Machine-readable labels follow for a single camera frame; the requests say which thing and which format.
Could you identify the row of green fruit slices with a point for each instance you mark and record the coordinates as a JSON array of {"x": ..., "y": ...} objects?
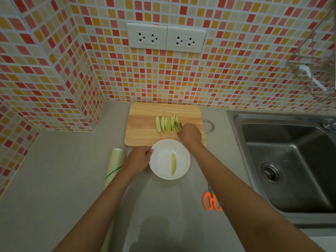
[{"x": 163, "y": 124}]

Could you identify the white round bowl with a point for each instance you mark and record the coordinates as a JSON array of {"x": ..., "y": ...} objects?
[{"x": 164, "y": 161}]

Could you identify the person's right fingers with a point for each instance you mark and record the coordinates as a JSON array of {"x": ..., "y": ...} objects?
[{"x": 184, "y": 128}]

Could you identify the person's right hand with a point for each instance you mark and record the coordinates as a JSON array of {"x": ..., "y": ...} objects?
[{"x": 191, "y": 135}]

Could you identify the round metal sink drain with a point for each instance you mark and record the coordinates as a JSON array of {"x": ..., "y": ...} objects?
[{"x": 271, "y": 173}]

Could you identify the chrome faucet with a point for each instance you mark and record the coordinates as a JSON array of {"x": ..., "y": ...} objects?
[{"x": 329, "y": 125}]

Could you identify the person's right forearm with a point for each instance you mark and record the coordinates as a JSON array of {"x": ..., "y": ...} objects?
[{"x": 241, "y": 207}]

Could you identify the pale green fruit slice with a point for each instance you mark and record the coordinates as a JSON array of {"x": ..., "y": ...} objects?
[
  {"x": 173, "y": 164},
  {"x": 176, "y": 121}
]

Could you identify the wooden cutting board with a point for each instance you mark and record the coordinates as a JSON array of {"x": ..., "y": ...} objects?
[{"x": 143, "y": 128}]

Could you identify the white wall socket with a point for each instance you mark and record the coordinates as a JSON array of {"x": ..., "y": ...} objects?
[
  {"x": 186, "y": 40},
  {"x": 147, "y": 36}
]

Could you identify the white plastic utensil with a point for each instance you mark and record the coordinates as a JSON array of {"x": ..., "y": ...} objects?
[{"x": 312, "y": 77}]

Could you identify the person's left hand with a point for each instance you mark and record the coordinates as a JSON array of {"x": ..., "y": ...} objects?
[{"x": 137, "y": 160}]

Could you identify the stainless steel sink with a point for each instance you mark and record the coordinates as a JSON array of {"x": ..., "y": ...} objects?
[{"x": 296, "y": 154}]

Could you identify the person's left thumb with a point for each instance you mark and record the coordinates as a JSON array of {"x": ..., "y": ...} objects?
[{"x": 149, "y": 152}]

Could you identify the person's left forearm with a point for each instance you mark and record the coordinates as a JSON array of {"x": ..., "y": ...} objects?
[{"x": 102, "y": 215}]

